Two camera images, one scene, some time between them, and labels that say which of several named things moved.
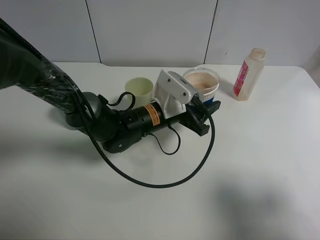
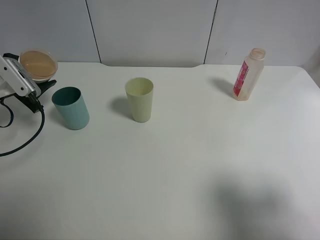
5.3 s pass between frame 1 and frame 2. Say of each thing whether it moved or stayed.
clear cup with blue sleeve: moved
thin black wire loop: moved
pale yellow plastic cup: stayed
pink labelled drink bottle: stayed
